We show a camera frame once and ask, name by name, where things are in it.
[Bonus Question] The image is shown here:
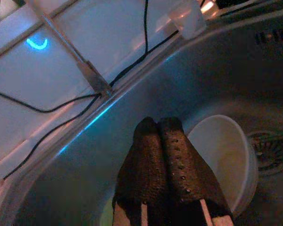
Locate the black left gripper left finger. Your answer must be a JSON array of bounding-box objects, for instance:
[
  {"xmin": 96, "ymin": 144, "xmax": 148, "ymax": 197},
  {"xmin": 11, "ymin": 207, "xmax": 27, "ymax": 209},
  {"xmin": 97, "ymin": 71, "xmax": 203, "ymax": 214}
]
[{"xmin": 112, "ymin": 116, "xmax": 171, "ymax": 226}]

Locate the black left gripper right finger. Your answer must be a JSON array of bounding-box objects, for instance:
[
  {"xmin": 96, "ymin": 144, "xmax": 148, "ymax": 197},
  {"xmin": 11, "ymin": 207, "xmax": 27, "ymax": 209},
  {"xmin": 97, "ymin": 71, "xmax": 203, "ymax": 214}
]
[{"xmin": 157, "ymin": 116, "xmax": 234, "ymax": 226}]

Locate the white bowl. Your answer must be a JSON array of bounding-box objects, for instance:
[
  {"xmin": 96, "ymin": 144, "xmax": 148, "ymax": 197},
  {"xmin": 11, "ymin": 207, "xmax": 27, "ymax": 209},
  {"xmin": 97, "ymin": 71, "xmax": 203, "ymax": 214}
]
[{"xmin": 187, "ymin": 114, "xmax": 259, "ymax": 218}]

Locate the green plate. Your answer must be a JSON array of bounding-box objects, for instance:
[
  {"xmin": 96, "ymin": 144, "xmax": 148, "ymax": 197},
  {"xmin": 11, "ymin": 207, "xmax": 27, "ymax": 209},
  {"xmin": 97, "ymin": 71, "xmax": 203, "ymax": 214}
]
[{"xmin": 99, "ymin": 201, "xmax": 116, "ymax": 226}]

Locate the stainless steel sink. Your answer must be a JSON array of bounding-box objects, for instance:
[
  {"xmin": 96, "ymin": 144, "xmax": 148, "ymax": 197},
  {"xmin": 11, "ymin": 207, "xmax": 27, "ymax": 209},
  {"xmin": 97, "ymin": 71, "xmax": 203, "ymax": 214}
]
[{"xmin": 0, "ymin": 7, "xmax": 283, "ymax": 226}]

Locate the sink drain strainer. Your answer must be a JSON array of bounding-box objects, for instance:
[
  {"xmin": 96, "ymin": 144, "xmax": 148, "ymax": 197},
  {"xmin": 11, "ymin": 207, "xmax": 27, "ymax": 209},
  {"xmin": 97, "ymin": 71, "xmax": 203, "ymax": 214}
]
[{"xmin": 246, "ymin": 130, "xmax": 283, "ymax": 176}]

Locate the clear plastic cup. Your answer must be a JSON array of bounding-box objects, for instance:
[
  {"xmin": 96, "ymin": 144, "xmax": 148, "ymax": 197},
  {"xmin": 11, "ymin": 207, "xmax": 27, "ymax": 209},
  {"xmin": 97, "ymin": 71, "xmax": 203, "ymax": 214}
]
[{"xmin": 168, "ymin": 0, "xmax": 207, "ymax": 40}]

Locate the black power cable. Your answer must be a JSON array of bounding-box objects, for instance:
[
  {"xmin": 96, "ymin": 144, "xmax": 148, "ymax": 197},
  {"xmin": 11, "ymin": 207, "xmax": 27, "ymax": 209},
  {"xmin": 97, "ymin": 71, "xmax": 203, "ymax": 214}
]
[
  {"xmin": 0, "ymin": 94, "xmax": 102, "ymax": 192},
  {"xmin": 143, "ymin": 0, "xmax": 150, "ymax": 54},
  {"xmin": 0, "ymin": 88, "xmax": 102, "ymax": 113},
  {"xmin": 109, "ymin": 30, "xmax": 180, "ymax": 87}
]

